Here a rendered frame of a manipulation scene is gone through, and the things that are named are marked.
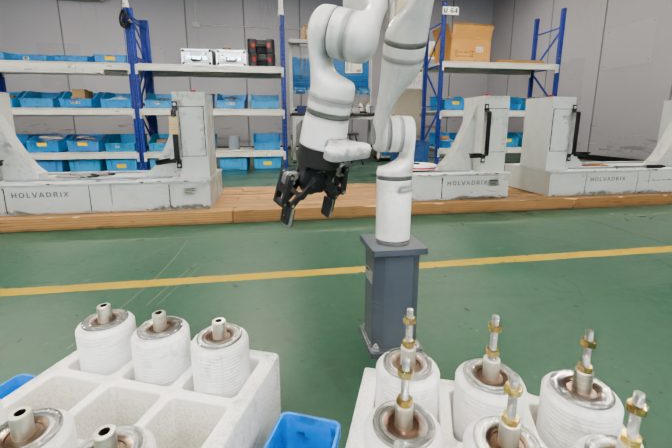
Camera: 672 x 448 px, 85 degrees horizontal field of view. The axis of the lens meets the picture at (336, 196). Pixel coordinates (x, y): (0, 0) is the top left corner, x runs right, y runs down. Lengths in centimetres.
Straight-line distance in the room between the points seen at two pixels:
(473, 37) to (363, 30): 536
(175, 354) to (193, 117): 189
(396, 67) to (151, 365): 73
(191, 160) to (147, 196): 34
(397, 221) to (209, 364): 54
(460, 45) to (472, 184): 330
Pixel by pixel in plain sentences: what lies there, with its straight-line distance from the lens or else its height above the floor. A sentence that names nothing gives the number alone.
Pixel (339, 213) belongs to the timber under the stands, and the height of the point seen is 3.
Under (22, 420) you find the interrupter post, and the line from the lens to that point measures 61.
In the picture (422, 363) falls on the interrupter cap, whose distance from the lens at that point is 63.
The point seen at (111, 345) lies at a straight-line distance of 81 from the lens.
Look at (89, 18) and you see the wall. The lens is 966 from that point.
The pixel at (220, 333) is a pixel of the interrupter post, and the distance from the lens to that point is 69.
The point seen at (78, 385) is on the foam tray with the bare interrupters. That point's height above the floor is 17.
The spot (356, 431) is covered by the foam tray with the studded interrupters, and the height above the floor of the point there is 18.
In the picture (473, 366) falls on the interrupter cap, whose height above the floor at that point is 25.
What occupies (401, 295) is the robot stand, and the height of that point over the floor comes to 17.
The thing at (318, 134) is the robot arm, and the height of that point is 60.
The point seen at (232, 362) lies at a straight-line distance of 68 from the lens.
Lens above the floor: 61
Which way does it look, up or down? 11 degrees down
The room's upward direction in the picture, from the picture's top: straight up
